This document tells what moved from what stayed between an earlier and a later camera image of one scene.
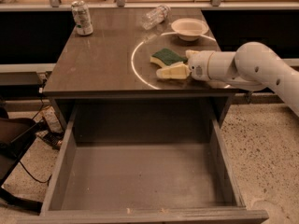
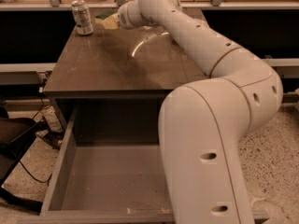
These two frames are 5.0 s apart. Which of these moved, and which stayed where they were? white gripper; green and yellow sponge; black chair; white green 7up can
Moved: green and yellow sponge; white gripper
Stayed: black chair; white green 7up can
